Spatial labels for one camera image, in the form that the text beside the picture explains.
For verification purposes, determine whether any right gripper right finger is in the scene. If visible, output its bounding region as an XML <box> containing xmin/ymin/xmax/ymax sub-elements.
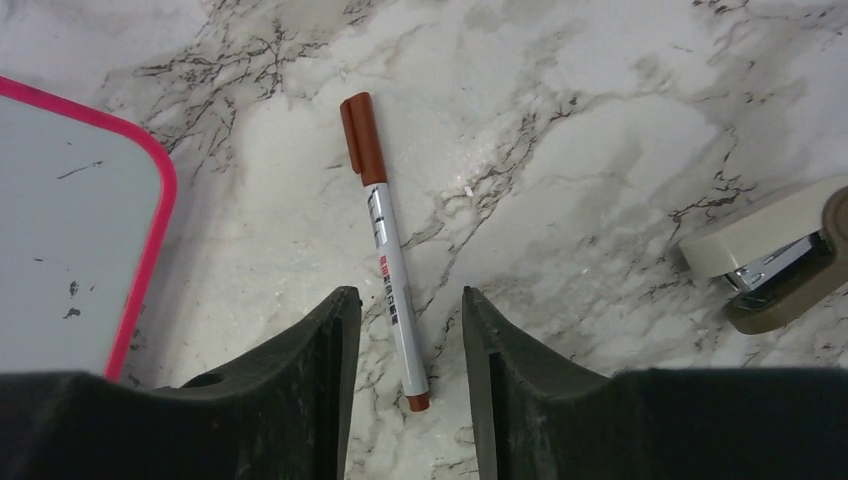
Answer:
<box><xmin>462</xmin><ymin>287</ymin><xmax>847</xmax><ymax>479</ymax></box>

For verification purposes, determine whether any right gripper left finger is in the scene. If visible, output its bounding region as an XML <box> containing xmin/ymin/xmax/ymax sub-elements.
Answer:
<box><xmin>1</xmin><ymin>286</ymin><xmax>361</xmax><ymax>479</ymax></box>

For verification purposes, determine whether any white marker pen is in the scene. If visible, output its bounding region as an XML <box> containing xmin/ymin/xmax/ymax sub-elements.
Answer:
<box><xmin>366</xmin><ymin>183</ymin><xmax>430</xmax><ymax>413</ymax></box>

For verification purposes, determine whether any red framed whiteboard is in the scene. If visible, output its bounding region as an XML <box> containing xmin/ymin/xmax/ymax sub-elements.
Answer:
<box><xmin>1</xmin><ymin>78</ymin><xmax>178</xmax><ymax>380</ymax></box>

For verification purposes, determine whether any red marker cap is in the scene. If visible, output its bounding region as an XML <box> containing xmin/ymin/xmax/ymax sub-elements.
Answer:
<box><xmin>340</xmin><ymin>92</ymin><xmax>388</xmax><ymax>186</ymax></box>

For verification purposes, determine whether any beige mini stapler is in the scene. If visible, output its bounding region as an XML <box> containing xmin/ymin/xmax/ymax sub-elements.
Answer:
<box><xmin>679</xmin><ymin>176</ymin><xmax>847</xmax><ymax>335</ymax></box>

